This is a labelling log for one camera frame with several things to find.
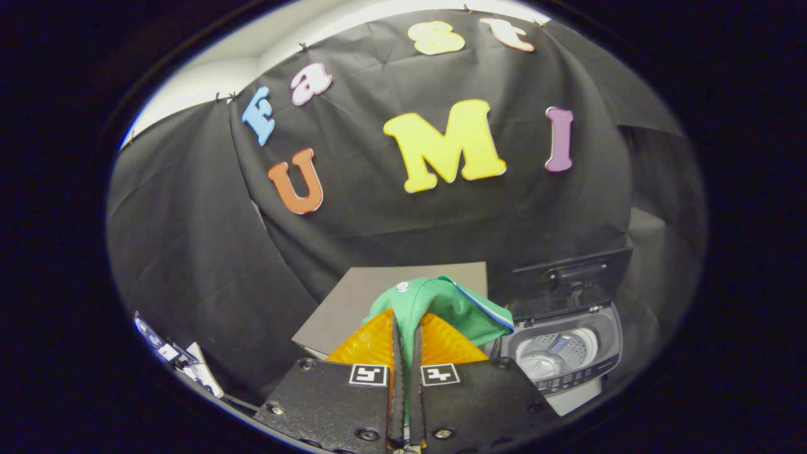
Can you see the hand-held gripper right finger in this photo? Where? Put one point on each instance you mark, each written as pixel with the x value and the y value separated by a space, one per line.
pixel 479 397

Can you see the black washing machine lid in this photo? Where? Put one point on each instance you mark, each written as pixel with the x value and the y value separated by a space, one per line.
pixel 567 280

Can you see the dark grey washing machine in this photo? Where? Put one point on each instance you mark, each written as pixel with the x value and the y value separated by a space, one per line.
pixel 567 372

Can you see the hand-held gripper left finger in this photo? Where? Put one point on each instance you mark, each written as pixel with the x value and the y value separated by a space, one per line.
pixel 334 400

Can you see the black backdrop cloth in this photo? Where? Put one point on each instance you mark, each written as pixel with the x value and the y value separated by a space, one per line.
pixel 353 214

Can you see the green shirt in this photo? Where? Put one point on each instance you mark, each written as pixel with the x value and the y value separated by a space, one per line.
pixel 447 306

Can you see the grey cabinet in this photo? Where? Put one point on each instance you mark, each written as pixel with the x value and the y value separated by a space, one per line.
pixel 350 302

